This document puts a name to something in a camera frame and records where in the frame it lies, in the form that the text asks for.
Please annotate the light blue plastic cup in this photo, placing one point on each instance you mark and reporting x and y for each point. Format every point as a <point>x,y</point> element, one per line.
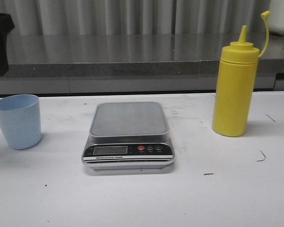
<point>20,120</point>

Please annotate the yellow squeeze bottle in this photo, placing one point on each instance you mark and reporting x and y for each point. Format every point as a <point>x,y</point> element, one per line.
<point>235,83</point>

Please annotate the silver digital kitchen scale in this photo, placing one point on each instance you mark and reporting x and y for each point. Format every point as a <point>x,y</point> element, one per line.
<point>128,136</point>

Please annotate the grey stone counter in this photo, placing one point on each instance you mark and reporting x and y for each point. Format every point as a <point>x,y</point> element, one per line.
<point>71,65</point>

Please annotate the white blender appliance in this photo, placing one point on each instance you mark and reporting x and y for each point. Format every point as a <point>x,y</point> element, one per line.
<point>276,19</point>

